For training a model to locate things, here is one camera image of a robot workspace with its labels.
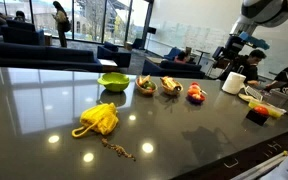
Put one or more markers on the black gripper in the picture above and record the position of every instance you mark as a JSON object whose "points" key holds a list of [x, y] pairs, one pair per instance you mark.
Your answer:
{"points": [[234, 46]]}

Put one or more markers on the orange plush toy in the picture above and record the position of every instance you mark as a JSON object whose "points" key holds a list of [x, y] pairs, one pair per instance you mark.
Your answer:
{"points": [[194, 90]]}

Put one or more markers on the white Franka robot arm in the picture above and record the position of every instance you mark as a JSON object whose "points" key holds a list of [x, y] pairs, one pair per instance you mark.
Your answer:
{"points": [[267, 11]]}

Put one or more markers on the red bowl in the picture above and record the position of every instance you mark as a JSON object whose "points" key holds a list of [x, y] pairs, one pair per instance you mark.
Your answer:
{"points": [[195, 101]]}

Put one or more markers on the green toy vegetable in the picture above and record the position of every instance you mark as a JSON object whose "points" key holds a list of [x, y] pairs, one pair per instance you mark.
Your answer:
{"points": [[148, 85]]}

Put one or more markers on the green bowl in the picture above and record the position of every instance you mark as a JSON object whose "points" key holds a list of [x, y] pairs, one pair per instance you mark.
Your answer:
{"points": [[114, 85]]}

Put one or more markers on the seated man in black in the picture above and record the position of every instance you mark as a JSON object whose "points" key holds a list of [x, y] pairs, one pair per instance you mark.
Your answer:
{"points": [[249, 68]]}

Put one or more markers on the small round cafe table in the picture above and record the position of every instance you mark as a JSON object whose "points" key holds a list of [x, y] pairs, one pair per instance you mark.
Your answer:
{"points": [[202, 51]]}

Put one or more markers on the white small plate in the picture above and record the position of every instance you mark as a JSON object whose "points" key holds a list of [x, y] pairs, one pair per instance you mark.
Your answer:
{"points": [[244, 98]]}

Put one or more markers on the seated person in pink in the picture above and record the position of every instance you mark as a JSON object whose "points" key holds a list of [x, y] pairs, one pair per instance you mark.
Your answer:
{"points": [[181, 58]]}

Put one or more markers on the blue lounge chair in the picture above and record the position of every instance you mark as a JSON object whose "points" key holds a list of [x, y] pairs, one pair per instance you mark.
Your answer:
{"points": [[171, 53]]}

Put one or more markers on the navy two seat sofa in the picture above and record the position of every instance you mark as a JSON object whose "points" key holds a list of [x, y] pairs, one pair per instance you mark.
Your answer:
{"points": [[174, 70]]}

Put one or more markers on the red emergency stop button box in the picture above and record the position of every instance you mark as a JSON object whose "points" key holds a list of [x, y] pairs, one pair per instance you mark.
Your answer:
{"points": [[257, 116]]}

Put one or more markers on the yellow plastic packet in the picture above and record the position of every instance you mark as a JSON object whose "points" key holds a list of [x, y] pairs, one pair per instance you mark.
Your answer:
{"points": [[274, 111]]}

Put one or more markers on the wicker basket with corn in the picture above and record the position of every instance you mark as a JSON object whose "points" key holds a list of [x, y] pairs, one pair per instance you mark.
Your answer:
{"points": [[170, 92]]}

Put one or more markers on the black speaker on stand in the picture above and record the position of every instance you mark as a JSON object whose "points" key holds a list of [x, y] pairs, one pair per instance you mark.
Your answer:
{"points": [[151, 30]]}

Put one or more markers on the wicker basket with fruit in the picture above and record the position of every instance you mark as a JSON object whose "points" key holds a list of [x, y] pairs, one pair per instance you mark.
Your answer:
{"points": [[146, 91]]}

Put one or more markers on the navy armchair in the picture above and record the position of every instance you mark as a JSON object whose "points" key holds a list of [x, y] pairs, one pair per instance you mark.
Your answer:
{"points": [[117, 56]]}

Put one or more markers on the white rods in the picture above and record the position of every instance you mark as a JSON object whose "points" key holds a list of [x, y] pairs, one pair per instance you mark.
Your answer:
{"points": [[264, 165]]}

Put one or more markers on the white top side table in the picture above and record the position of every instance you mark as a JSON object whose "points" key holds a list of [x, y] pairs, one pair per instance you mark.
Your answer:
{"points": [[108, 62]]}

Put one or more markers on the yellow knit bag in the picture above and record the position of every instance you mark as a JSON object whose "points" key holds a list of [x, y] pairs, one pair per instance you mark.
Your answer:
{"points": [[100, 120]]}

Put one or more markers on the standing person in light coat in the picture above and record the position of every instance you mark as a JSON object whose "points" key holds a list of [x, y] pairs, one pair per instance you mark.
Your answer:
{"points": [[61, 23]]}

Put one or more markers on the brown wooden side table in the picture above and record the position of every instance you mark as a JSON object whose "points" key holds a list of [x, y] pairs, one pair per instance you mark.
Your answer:
{"points": [[48, 39]]}

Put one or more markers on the long navy sofa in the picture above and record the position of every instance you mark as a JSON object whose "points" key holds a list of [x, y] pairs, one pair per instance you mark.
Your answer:
{"points": [[34, 55]]}

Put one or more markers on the navy sofa with high back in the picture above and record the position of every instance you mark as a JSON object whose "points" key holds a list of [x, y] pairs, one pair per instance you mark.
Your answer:
{"points": [[20, 35]]}

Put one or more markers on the seated person with dark hair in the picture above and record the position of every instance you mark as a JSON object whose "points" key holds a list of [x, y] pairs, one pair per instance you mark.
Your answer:
{"points": [[20, 16]]}

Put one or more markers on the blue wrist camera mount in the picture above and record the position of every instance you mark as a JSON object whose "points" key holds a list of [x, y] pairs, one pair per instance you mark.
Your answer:
{"points": [[257, 41]]}

